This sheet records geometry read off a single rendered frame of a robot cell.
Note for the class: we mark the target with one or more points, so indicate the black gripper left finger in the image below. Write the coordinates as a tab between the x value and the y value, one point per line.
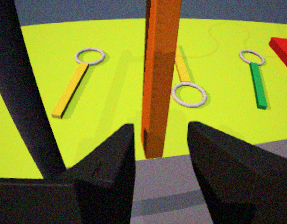
97	190

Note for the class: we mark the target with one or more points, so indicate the red rectangular block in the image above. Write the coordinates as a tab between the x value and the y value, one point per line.
280	47

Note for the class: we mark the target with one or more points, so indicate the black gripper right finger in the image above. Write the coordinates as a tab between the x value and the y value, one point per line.
242	184

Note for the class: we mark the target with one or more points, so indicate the green handle with grey loop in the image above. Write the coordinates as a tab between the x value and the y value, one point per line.
256	78

